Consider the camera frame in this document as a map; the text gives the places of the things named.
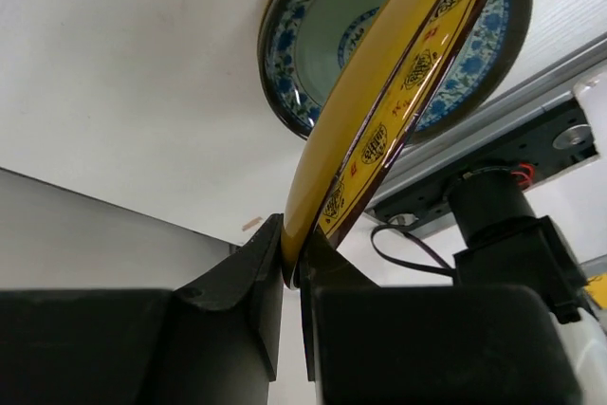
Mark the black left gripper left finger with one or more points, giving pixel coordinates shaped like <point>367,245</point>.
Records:
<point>215,340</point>

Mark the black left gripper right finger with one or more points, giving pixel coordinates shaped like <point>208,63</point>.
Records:
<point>472,344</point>

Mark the large yellow patterned plate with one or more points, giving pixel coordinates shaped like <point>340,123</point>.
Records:
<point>370,113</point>

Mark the blue floral green plate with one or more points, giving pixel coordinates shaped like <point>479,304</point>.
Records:
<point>305,44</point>

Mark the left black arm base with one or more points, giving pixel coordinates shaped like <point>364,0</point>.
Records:
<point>556,140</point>

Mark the aluminium table frame rail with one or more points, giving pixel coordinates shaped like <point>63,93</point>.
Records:
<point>526,101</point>

